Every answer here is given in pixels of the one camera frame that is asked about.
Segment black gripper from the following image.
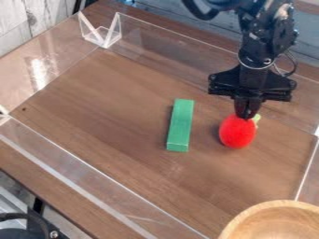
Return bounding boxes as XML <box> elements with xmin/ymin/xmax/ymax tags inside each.
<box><xmin>208</xmin><ymin>64</ymin><xmax>297</xmax><ymax>120</ymax></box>

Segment red plush strawberry toy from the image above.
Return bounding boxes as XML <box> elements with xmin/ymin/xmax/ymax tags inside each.
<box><xmin>218</xmin><ymin>114</ymin><xmax>262</xmax><ymax>148</ymax></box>

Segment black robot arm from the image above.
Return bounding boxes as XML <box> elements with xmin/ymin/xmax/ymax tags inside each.
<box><xmin>182</xmin><ymin>0</ymin><xmax>299</xmax><ymax>120</ymax></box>

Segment green rectangular block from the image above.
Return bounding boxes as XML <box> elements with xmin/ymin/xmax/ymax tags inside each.
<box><xmin>166</xmin><ymin>99</ymin><xmax>195</xmax><ymax>152</ymax></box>

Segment wooden bowl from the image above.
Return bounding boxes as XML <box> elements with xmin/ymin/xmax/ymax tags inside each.
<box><xmin>218</xmin><ymin>200</ymin><xmax>319</xmax><ymax>239</ymax></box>

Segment clear acrylic enclosure wall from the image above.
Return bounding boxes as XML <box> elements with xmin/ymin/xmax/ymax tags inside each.
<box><xmin>0</xmin><ymin>11</ymin><xmax>319</xmax><ymax>239</ymax></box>

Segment clear acrylic corner bracket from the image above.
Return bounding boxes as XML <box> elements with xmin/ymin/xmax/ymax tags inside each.
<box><xmin>78</xmin><ymin>12</ymin><xmax>122</xmax><ymax>49</ymax></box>

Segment black clamp with cable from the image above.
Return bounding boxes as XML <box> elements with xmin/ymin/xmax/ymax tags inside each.
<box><xmin>0</xmin><ymin>212</ymin><xmax>68</xmax><ymax>239</ymax></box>

